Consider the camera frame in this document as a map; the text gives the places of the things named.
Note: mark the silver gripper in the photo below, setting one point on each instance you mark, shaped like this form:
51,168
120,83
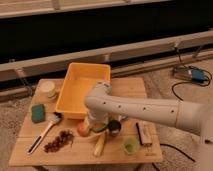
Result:
88,125

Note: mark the green toy pepper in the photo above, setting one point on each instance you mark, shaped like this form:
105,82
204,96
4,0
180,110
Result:
97,128

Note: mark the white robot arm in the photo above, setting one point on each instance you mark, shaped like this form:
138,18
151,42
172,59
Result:
192,117

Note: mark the metal cup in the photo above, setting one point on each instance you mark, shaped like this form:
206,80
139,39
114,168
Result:
114,127

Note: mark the orange toy fruit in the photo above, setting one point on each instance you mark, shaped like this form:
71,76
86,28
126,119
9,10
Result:
82,129

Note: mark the bunch of dark grapes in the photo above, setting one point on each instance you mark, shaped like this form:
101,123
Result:
65,137

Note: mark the white dish brush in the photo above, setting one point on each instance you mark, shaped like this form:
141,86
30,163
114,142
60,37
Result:
54,119

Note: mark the yellow plastic bin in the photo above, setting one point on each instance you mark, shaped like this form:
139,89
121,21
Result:
79,80

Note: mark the wooden table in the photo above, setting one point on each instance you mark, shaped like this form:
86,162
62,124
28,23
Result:
81,151

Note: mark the green sponge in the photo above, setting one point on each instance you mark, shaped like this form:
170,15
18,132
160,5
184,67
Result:
38,113

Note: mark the black whiteboard eraser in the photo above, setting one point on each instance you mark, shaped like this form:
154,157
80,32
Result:
143,133

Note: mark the blue power box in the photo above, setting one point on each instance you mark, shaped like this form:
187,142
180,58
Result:
191,75

